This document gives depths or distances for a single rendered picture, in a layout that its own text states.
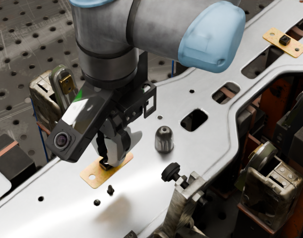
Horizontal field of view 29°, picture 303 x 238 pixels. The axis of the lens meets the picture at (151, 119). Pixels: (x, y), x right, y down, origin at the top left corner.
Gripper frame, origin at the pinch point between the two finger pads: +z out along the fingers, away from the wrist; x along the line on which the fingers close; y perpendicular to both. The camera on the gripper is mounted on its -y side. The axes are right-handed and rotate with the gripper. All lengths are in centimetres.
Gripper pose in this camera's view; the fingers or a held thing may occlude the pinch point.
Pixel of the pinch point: (105, 159)
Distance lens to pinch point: 89.5
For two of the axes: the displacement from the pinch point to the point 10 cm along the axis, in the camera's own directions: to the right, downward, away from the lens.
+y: 7.0, -5.6, 4.3
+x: -7.1, -5.6, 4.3
